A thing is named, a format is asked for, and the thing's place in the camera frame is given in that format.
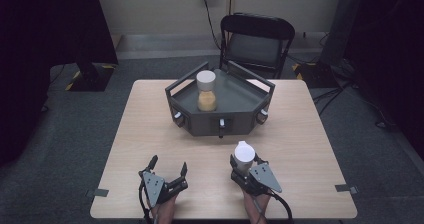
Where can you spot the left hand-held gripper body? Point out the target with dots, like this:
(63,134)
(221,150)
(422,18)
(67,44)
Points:
(154,185)

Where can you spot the dark curtain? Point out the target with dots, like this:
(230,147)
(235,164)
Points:
(40,50)
(393,50)

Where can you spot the jar with yellow contents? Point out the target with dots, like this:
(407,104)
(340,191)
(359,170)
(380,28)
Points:
(206,90)

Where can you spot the black stand base striped tape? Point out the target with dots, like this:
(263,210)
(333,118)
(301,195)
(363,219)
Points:
(91,77)
(316,74)

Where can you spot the dark grey tray rack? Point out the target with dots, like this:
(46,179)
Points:
(233,100)

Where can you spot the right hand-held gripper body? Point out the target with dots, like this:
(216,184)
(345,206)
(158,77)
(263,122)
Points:
(263,179)

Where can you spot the black folding chair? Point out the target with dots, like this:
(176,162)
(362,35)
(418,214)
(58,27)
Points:
(255,45)

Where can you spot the grey tape strip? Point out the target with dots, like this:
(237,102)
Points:
(346,188)
(98,193)

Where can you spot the white-capped spout bottle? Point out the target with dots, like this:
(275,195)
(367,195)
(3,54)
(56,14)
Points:
(244,155)

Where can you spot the person's left hand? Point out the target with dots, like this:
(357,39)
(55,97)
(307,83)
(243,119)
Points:
(165,210)

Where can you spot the person's right hand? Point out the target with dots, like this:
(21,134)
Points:
(255,210)

